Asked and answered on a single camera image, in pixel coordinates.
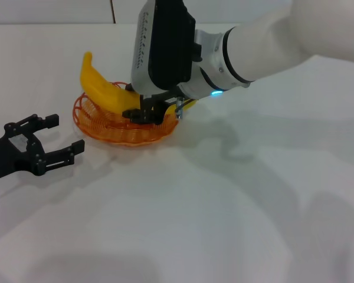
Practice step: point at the yellow banana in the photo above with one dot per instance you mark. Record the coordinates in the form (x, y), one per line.
(106, 88)

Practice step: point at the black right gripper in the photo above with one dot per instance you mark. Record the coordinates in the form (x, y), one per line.
(162, 101)

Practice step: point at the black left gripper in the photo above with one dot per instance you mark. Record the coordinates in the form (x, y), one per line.
(6, 159)

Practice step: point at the silver black wrist camera box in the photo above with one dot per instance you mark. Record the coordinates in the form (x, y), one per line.
(165, 44)

